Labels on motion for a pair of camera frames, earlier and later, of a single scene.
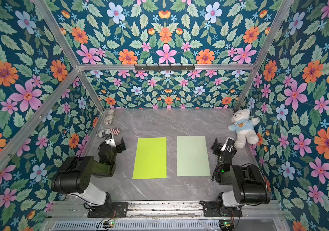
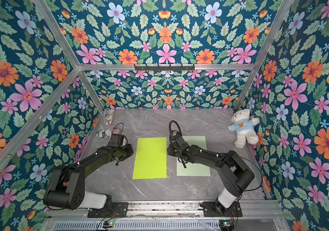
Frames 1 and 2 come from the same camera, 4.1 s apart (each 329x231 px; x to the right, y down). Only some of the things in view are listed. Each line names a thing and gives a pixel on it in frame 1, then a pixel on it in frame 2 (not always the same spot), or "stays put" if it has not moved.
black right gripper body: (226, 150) to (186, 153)
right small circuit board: (227, 224) stays put
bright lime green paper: (151, 159) stays put
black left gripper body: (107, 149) to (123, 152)
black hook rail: (164, 68) stays put
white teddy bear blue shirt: (244, 127) stays put
